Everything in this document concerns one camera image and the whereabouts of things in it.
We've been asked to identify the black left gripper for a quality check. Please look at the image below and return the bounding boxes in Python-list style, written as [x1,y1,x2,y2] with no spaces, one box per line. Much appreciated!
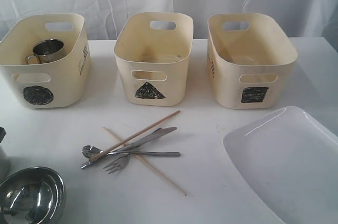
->
[0,127,6,142]

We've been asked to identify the steel spoon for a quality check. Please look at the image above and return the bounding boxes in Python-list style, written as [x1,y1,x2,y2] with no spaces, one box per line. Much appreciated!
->
[81,145,181,158]

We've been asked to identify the steel cup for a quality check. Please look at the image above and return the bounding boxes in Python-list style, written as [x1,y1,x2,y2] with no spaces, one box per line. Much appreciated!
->
[0,147,11,182]

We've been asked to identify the cream bin square mark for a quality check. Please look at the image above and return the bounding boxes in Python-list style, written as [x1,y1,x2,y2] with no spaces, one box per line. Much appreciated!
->
[207,13,298,109]

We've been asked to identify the wooden chopstick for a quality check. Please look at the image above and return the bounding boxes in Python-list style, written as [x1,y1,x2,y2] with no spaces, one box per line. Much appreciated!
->
[89,110,181,162]
[103,127,187,196]

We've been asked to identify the steel table knife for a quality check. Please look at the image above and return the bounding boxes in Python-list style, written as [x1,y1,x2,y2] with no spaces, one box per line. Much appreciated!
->
[81,127,177,169]

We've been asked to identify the cream bin circle mark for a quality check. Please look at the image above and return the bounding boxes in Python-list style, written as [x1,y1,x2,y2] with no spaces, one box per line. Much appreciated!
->
[0,13,92,108]

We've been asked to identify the steel mug with handle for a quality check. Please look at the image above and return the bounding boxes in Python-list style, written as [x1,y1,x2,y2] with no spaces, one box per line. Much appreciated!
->
[25,39,67,64]

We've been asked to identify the large steel bowl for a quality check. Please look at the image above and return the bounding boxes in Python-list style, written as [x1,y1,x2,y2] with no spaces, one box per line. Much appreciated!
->
[1,166,67,223]

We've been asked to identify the white square ceramic plate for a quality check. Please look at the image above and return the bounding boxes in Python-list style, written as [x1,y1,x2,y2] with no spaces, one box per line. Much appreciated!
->
[223,106,337,223]

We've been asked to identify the steel fork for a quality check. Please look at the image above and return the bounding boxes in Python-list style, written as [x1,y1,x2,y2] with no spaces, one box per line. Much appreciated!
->
[103,154,131,174]

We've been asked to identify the wooden chopstick lower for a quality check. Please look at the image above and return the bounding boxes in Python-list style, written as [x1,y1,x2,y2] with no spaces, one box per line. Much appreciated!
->
[103,127,187,196]

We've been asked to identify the wooden chopstick upper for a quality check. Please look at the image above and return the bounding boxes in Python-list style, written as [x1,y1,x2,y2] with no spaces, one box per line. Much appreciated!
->
[89,110,181,162]

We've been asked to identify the cream bin triangle mark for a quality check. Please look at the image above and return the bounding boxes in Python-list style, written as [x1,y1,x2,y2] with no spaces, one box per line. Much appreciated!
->
[114,12,194,108]

